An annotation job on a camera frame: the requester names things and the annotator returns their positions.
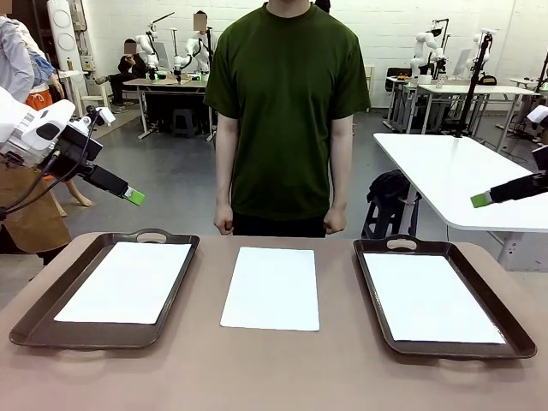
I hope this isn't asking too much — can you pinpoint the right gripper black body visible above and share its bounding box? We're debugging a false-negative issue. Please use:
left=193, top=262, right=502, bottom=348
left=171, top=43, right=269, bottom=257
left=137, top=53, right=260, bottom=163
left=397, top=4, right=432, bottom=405
left=531, top=144, right=548, bottom=175

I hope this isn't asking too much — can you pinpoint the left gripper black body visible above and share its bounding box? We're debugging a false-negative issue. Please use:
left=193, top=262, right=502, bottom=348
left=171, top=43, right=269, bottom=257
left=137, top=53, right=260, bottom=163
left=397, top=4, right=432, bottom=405
left=41, top=125, right=104, bottom=183

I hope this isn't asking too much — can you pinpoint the white A4 sheet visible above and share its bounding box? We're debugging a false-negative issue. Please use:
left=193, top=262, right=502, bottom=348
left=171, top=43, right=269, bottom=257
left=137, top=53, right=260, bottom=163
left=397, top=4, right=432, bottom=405
left=53, top=241, right=194, bottom=325
left=362, top=252, right=508, bottom=346

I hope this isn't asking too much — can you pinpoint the stack of white A4 sheets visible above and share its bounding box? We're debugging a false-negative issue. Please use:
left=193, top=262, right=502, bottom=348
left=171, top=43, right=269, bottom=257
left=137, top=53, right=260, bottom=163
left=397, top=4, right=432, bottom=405
left=220, top=247, right=321, bottom=332

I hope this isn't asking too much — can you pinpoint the person's right forearm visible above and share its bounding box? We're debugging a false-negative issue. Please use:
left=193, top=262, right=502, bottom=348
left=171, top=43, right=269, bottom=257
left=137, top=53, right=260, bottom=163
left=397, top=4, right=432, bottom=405
left=214, top=111, right=239, bottom=207

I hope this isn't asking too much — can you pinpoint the person's left forearm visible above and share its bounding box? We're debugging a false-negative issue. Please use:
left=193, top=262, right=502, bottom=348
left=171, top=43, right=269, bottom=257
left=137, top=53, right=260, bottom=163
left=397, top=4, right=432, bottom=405
left=329, top=116, right=354, bottom=210

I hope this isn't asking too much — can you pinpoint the person's right hand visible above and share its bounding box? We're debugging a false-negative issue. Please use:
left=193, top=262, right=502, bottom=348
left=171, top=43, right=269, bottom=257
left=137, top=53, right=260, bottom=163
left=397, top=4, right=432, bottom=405
left=212, top=203, right=235, bottom=236

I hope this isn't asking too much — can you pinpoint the person's left hand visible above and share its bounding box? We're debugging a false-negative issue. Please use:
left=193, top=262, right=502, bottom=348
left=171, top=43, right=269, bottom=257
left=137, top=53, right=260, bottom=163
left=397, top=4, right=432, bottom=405
left=324, top=205, right=348, bottom=236

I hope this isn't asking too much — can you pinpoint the white wooden stool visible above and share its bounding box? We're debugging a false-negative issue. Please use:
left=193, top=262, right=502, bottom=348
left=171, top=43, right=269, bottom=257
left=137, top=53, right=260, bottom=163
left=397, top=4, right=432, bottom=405
left=79, top=71, right=112, bottom=128

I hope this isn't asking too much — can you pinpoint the person in orange trousers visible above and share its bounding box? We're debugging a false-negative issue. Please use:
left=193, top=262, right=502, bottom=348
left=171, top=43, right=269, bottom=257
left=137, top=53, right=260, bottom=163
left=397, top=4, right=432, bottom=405
left=19, top=21, right=93, bottom=218

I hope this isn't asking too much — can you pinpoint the grey plastic stool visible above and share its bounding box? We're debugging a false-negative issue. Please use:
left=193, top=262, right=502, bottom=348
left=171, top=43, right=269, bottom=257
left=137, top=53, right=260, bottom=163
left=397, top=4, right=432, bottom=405
left=172, top=107, right=203, bottom=139

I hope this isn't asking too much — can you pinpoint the white background table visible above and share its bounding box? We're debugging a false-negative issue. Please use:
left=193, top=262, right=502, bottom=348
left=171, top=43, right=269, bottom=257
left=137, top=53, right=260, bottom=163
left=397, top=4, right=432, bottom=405
left=417, top=82, right=541, bottom=134

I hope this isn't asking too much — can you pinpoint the seated person in black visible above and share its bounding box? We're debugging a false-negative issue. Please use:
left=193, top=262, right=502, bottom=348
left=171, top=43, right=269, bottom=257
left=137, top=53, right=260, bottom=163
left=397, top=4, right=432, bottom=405
left=94, top=38, right=149, bottom=115

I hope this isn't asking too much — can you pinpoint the black tripod pole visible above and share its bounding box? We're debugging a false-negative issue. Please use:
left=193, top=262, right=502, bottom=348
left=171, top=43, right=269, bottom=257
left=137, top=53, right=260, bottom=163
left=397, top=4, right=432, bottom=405
left=452, top=30, right=494, bottom=139

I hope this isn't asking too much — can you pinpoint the person in grey striped shirt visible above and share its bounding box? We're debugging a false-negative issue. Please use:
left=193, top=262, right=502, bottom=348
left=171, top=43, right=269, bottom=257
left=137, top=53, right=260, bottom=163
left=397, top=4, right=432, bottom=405
left=0, top=3, right=72, bottom=258

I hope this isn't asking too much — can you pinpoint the grey background work table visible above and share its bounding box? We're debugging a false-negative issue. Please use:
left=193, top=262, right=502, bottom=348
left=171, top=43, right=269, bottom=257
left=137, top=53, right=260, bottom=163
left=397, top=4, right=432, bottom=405
left=122, top=73, right=215, bottom=140

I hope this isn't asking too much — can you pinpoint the tall white column appliance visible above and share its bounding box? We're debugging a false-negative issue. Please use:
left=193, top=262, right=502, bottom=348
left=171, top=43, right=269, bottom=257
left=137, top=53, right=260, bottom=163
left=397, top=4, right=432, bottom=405
left=45, top=0, right=83, bottom=73

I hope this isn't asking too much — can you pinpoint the black bag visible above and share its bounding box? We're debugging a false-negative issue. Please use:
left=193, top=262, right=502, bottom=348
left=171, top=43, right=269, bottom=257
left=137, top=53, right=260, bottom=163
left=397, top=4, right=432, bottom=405
left=366, top=169, right=413, bottom=203

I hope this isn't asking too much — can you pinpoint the brown plastic tray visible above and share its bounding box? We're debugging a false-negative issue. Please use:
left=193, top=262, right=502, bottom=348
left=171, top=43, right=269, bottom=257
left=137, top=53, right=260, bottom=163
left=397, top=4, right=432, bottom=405
left=9, top=229, right=201, bottom=350
left=353, top=234, right=538, bottom=360

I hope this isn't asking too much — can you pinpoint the person in green t-shirt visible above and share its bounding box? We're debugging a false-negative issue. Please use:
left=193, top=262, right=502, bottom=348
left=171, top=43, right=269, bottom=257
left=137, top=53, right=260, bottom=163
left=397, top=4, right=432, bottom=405
left=203, top=0, right=372, bottom=239

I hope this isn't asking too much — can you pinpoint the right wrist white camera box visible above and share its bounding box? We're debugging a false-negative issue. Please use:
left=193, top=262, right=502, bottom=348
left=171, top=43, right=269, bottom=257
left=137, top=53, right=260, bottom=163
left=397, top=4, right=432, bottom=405
left=526, top=104, right=548, bottom=126

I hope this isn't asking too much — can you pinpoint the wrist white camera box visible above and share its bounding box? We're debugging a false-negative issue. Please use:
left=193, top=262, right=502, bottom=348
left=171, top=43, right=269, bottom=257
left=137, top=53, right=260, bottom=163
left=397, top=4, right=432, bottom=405
left=84, top=105, right=116, bottom=128
left=526, top=104, right=548, bottom=126

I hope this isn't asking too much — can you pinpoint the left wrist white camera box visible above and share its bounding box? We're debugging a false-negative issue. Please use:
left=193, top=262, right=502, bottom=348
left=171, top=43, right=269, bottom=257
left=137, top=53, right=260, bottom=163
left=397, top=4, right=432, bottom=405
left=84, top=105, right=116, bottom=128

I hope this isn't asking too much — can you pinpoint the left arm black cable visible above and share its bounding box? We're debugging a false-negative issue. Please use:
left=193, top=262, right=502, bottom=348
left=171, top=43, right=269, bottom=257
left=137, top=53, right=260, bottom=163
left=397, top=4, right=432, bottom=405
left=0, top=123, right=100, bottom=220

